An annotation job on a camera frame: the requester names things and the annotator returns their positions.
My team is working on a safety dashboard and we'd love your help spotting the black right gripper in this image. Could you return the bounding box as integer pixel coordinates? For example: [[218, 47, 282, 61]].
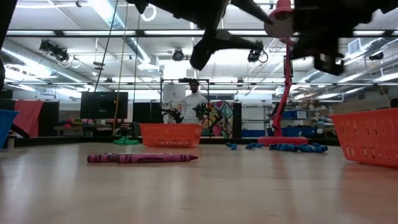
[[292, 0, 398, 77]]

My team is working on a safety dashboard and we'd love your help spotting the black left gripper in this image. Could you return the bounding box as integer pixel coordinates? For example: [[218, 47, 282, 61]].
[[149, 0, 274, 72]]

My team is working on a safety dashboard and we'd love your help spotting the orange plastic basket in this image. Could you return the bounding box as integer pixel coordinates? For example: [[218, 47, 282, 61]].
[[139, 123, 203, 148], [329, 108, 398, 169]]

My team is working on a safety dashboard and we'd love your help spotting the person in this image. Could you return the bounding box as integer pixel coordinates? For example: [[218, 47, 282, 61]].
[[178, 78, 208, 124]]

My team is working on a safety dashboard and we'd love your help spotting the red desk lamp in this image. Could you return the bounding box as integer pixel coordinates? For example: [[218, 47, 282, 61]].
[[257, 0, 309, 146]]

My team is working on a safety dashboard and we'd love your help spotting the colourful patterned panel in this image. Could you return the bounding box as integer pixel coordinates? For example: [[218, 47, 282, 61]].
[[206, 101, 234, 138]]

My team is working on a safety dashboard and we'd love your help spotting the black partition panel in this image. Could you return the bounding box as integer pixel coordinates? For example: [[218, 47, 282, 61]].
[[132, 101, 162, 124]]

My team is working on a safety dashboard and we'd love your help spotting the black television screen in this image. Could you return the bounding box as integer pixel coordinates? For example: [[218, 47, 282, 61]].
[[80, 91, 129, 119]]

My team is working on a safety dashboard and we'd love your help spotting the purple crayon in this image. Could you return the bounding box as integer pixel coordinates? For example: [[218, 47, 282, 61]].
[[116, 153, 199, 164], [86, 153, 131, 164]]

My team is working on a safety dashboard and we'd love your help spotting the red cloth curtain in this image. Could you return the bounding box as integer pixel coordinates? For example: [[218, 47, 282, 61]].
[[14, 99, 44, 138]]

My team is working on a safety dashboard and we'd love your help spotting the blue plastic basket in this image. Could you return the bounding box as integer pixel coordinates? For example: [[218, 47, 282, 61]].
[[0, 109, 20, 150]]

